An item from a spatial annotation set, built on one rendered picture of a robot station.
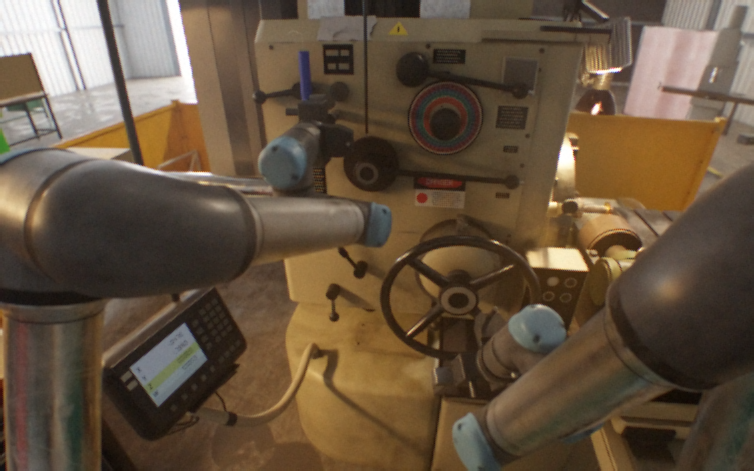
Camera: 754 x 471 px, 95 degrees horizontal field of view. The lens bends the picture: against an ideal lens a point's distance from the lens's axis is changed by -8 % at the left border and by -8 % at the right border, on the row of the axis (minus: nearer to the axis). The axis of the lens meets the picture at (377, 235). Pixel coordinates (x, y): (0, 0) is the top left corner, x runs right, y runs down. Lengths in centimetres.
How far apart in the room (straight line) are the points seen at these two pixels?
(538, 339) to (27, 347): 59
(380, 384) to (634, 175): 303
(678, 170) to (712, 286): 386
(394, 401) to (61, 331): 139
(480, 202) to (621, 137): 284
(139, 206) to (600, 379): 37
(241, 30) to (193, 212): 150
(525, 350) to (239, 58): 156
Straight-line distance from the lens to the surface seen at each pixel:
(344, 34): 97
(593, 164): 379
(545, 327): 62
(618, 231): 146
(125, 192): 33
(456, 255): 98
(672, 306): 28
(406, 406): 169
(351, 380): 167
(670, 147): 400
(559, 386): 39
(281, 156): 62
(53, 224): 34
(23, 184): 40
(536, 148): 101
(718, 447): 49
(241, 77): 181
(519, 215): 107
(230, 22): 181
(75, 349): 46
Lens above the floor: 190
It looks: 30 degrees down
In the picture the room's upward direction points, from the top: straight up
